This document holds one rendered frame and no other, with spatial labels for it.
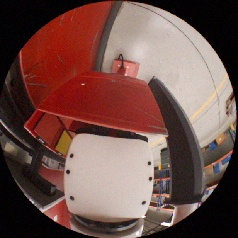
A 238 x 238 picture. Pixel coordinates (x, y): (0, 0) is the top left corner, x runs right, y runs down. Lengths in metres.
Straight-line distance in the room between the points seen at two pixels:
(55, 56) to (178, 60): 1.00
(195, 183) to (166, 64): 0.95
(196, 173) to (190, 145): 0.12
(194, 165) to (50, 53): 0.60
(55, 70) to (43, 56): 0.08
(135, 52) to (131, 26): 0.31
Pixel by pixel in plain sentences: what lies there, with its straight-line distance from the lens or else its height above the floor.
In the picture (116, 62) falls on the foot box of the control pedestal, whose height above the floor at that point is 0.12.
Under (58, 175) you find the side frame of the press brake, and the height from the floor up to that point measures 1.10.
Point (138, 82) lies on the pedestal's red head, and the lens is 0.16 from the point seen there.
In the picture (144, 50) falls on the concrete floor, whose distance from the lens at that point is 0.86.
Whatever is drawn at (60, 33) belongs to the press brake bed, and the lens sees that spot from 0.33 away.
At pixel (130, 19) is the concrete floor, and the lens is 0.95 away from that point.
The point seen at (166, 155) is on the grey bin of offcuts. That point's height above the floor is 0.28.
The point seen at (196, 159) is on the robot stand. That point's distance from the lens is 0.37.
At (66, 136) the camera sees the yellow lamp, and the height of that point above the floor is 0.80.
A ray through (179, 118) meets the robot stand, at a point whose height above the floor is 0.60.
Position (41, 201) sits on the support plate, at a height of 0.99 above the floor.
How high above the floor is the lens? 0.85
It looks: 41 degrees down
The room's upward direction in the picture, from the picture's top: 170 degrees counter-clockwise
